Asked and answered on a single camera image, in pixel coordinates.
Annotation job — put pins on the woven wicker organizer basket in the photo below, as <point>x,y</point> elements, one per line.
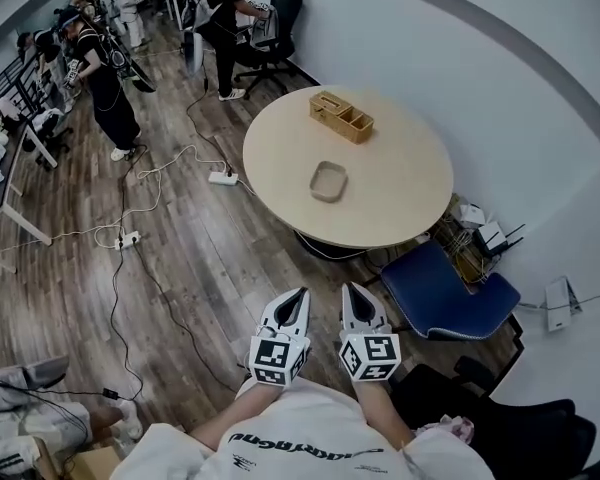
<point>330,108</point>

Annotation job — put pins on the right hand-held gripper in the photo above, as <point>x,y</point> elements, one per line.
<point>372,353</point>

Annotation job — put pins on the white router with antennas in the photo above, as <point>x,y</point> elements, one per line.
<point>495,238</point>

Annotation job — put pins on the cardboard box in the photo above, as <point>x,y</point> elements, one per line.
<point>92,463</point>

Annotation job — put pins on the black swivel chair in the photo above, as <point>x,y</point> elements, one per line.
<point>505,418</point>

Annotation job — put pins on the small white box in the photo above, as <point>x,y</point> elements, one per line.
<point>471,215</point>

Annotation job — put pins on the black chair with white clothing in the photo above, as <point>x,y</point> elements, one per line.
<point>50,133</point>

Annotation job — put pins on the clear plastic tray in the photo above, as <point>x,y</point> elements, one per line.
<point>328,180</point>

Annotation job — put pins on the person's right forearm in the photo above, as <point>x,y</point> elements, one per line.
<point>380,408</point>

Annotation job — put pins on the white-legged dark desk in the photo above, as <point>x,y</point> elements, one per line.
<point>0,188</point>

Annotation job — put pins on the blue padded chair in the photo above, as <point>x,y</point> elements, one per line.
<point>430,288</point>

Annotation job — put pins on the white flat device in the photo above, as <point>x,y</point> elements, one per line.
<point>560,303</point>

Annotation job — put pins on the grey garment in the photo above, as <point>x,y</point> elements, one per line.
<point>264,30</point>

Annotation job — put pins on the pink patterned cloth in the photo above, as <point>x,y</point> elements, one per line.
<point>455,428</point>

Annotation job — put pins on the round wooden table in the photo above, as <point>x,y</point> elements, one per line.
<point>290,203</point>

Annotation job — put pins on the black office chair with headrest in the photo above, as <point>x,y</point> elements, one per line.
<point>285,13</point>

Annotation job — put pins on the white power strip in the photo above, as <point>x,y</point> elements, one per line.
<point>128,240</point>
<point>223,177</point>

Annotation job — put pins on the black power adapter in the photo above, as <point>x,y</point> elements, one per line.
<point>111,393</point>

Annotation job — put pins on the person's left forearm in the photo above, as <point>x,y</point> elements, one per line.
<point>240,413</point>

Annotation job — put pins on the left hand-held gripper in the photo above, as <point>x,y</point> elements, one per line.
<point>275,358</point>

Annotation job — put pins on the person's white printed t-shirt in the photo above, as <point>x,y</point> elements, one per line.
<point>305,418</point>

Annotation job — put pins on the black table base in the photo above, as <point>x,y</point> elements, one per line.
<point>325,250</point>

